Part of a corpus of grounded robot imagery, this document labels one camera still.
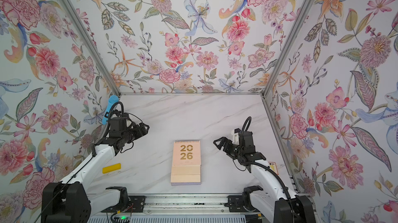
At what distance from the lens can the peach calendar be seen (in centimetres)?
79

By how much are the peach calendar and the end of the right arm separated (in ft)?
0.48

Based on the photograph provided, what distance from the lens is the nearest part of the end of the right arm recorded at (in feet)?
2.05
